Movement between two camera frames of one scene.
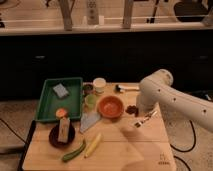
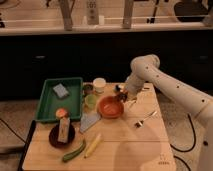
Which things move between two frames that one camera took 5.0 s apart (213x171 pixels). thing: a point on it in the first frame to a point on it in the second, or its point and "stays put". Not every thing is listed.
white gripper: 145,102 to 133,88
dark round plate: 53,137 stays put
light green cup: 90,101 stays put
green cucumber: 72,154 stays put
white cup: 99,83 stays put
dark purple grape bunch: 132,109 to 122,96
